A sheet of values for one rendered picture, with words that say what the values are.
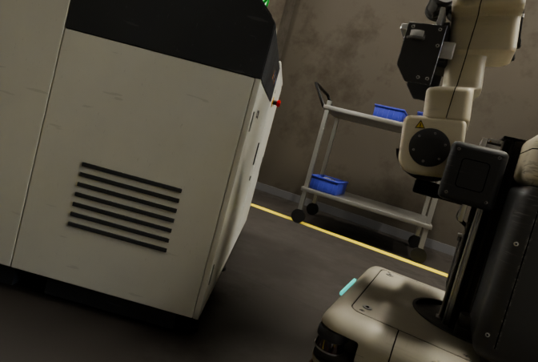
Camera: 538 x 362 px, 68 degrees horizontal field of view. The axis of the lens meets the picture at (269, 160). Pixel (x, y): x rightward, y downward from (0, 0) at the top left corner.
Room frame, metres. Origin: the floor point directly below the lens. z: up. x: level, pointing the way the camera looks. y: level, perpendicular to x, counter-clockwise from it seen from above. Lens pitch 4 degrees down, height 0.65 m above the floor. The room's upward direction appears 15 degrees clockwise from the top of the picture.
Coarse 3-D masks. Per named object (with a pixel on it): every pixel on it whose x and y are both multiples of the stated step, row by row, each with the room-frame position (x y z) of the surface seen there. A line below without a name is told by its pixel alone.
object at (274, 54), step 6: (276, 36) 1.24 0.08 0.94; (276, 42) 1.30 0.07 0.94; (276, 48) 1.36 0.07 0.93; (270, 54) 1.19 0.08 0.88; (276, 54) 1.43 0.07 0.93; (270, 60) 1.24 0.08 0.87; (276, 60) 1.50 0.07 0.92; (270, 66) 1.30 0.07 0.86; (276, 66) 1.59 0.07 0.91; (264, 72) 1.16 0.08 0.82; (270, 72) 1.36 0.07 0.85; (276, 72) 1.67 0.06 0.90; (264, 78) 1.21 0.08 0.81; (270, 78) 1.43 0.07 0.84; (264, 84) 1.26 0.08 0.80; (270, 84) 1.50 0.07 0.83; (270, 90) 1.58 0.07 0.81; (270, 96) 1.67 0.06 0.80
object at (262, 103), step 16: (256, 112) 1.24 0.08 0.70; (256, 128) 1.41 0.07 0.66; (256, 144) 1.62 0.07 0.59; (240, 176) 1.27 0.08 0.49; (240, 192) 1.45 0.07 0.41; (240, 208) 1.67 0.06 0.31; (224, 224) 1.16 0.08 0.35; (224, 240) 1.30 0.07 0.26; (224, 256) 1.49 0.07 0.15; (208, 288) 1.19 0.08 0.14
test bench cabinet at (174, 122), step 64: (64, 64) 1.13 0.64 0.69; (128, 64) 1.13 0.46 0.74; (192, 64) 1.13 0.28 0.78; (64, 128) 1.13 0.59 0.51; (128, 128) 1.13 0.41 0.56; (192, 128) 1.12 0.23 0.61; (64, 192) 1.13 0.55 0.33; (128, 192) 1.13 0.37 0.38; (192, 192) 1.12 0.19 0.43; (64, 256) 1.13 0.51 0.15; (128, 256) 1.13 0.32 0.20; (192, 256) 1.12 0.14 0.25; (192, 320) 1.21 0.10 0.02
